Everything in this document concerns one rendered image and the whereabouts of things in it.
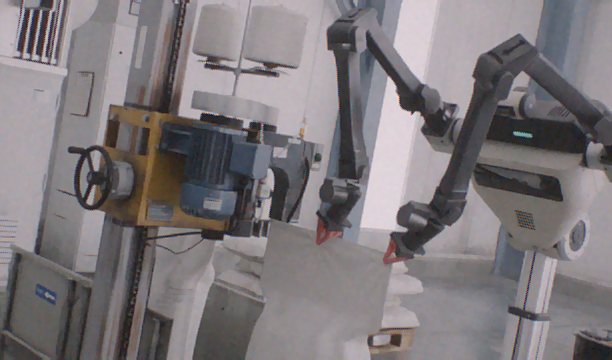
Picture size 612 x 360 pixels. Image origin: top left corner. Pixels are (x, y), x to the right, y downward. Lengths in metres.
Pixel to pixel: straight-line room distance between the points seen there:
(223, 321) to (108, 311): 0.86
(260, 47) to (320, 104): 6.09
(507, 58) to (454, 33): 7.94
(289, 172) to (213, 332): 0.86
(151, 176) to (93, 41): 4.17
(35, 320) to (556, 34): 8.88
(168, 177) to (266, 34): 0.48
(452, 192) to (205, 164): 0.65
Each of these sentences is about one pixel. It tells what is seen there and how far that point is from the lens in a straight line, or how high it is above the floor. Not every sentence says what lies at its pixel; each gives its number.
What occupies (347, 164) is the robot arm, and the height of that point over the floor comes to 1.29.
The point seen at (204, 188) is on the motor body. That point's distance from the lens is 2.39.
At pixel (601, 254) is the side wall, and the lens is 11.04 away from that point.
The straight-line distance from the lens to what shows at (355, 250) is 2.49.
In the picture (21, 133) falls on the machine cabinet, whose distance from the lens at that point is 5.36.
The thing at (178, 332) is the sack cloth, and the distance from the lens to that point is 3.03.
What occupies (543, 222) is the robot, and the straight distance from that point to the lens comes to 2.69.
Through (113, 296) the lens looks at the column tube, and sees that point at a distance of 2.59.
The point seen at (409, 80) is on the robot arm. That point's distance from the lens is 2.64.
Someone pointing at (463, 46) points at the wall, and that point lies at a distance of 10.18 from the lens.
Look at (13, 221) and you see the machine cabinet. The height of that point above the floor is 0.55.
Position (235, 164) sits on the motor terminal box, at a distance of 2.38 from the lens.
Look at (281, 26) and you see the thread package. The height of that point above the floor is 1.63.
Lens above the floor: 1.36
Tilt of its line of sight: 3 degrees down
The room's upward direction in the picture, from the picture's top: 10 degrees clockwise
